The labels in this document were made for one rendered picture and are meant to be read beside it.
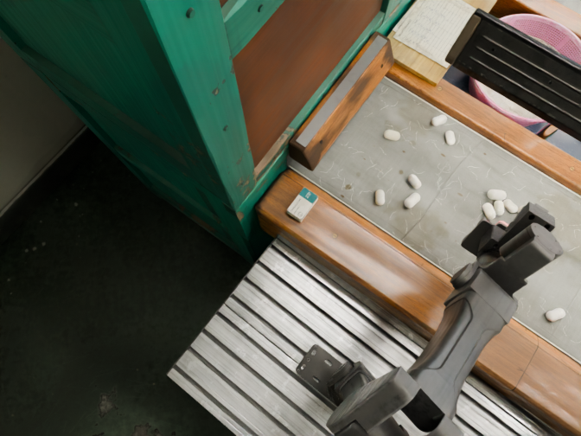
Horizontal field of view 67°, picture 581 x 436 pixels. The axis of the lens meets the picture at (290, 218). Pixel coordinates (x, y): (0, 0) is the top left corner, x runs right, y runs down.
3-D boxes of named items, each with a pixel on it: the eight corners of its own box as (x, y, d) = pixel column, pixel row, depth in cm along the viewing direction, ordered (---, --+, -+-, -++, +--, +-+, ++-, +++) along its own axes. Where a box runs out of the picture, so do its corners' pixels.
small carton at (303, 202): (300, 222, 87) (301, 220, 85) (286, 213, 87) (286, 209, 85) (318, 199, 88) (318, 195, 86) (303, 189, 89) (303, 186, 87)
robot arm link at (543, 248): (524, 208, 65) (509, 238, 56) (571, 251, 63) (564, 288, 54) (467, 253, 72) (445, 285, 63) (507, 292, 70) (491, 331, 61)
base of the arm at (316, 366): (316, 343, 82) (294, 374, 81) (405, 413, 79) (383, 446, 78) (315, 342, 90) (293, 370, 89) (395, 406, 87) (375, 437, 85)
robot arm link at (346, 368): (349, 360, 76) (326, 383, 75) (386, 400, 75) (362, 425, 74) (345, 358, 82) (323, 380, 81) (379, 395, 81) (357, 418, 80)
